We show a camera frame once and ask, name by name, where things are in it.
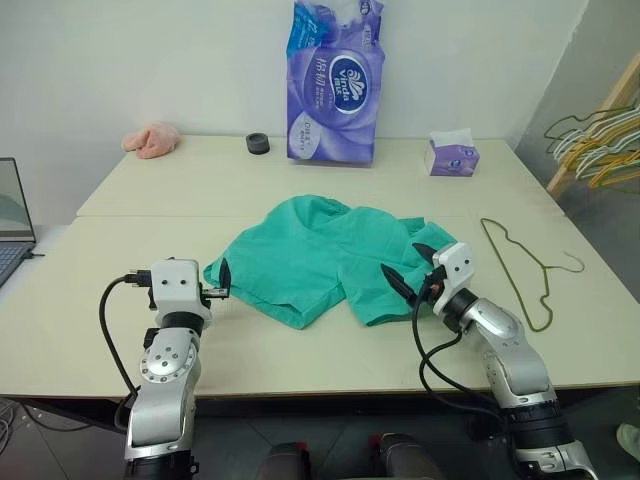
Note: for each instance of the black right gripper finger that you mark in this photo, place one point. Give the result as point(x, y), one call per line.
point(398, 283)
point(427, 251)

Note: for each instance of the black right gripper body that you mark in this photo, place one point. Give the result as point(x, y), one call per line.
point(430, 292)

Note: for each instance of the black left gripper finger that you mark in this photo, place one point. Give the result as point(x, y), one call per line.
point(225, 277)

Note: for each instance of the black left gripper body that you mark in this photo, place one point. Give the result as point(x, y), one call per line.
point(215, 293)

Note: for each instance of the green shorts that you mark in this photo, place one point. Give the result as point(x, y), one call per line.
point(300, 255)

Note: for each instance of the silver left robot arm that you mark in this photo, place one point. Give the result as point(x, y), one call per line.
point(165, 365)

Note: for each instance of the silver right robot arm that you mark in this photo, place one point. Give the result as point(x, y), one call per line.
point(505, 340)

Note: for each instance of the purple tissue box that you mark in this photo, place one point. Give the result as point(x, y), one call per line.
point(452, 157)

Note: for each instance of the black round tape roll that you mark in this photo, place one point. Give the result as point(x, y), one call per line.
point(258, 145)

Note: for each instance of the pink plush cloth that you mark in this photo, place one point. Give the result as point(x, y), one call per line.
point(152, 141)

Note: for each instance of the purple tissue roll pack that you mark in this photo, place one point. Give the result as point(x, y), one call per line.
point(330, 100)

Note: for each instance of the grey laptop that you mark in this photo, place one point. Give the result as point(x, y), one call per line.
point(12, 210)

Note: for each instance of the wooden clothes rack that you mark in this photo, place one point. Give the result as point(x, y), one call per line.
point(615, 100)

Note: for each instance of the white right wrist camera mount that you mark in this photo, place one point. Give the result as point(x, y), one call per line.
point(457, 270)

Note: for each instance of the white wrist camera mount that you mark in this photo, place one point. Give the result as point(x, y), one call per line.
point(457, 270)
point(172, 282)

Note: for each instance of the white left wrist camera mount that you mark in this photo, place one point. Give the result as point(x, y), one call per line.
point(172, 282)

